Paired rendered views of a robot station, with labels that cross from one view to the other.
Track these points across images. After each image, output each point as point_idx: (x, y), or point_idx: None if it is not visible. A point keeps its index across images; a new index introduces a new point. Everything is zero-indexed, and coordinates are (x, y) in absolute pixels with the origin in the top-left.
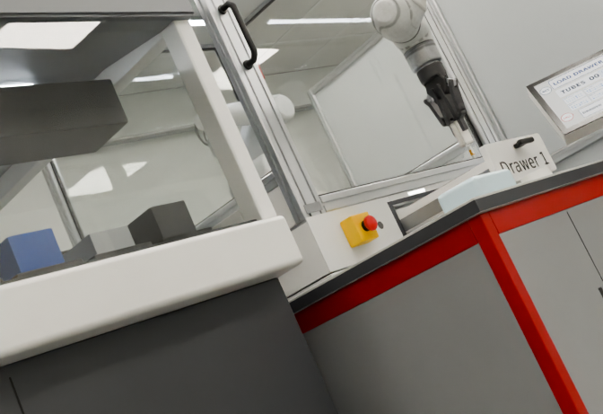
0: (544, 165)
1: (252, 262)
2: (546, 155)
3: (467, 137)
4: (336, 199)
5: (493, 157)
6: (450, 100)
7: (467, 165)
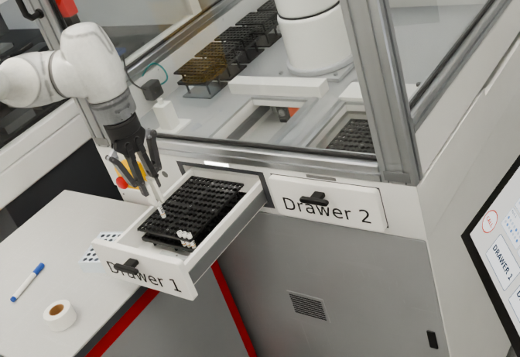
0: (172, 290)
1: None
2: (181, 286)
3: (149, 200)
4: None
5: (100, 255)
6: (129, 163)
7: (310, 163)
